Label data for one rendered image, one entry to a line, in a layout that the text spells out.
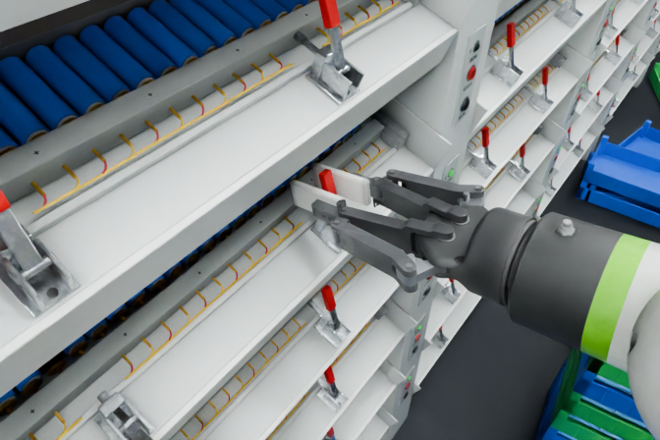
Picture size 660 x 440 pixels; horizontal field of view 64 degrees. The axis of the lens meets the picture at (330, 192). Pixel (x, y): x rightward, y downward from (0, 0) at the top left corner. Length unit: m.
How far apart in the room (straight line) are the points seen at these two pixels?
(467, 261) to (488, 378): 1.12
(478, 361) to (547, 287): 1.16
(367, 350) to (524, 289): 0.56
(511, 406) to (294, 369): 0.91
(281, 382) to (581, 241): 0.42
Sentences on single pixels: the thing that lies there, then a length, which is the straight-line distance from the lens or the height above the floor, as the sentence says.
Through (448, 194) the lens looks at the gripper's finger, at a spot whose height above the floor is 0.97.
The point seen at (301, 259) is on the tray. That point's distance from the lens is 0.55.
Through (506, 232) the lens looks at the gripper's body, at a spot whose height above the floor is 1.01.
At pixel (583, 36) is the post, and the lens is 1.32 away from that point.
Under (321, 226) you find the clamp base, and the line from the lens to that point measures 0.56.
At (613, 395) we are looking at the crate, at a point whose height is 0.36.
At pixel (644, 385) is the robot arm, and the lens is 0.28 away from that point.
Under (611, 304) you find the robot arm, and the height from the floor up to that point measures 1.02.
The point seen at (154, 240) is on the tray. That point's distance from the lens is 0.34.
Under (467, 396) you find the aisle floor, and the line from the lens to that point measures 1.50.
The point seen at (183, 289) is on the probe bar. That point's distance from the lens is 0.50.
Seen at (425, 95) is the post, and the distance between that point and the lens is 0.64.
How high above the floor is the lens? 1.30
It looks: 42 degrees down
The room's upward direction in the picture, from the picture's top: straight up
